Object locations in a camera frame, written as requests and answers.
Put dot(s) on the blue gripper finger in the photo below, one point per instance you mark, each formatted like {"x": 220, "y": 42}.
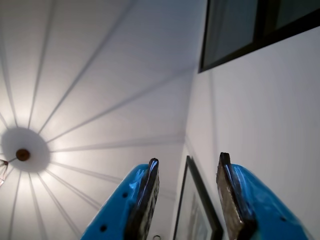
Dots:
{"x": 255, "y": 212}
{"x": 117, "y": 212}

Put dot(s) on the black framed wall picture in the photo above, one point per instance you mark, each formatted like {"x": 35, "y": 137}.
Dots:
{"x": 200, "y": 190}

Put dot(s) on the brown round ceiling rose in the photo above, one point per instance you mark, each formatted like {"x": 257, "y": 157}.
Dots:
{"x": 23, "y": 154}

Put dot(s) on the black framed wall window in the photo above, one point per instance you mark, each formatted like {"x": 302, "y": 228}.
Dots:
{"x": 260, "y": 20}

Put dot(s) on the hanging ceiling lamp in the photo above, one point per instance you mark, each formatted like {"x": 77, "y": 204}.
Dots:
{"x": 2, "y": 172}

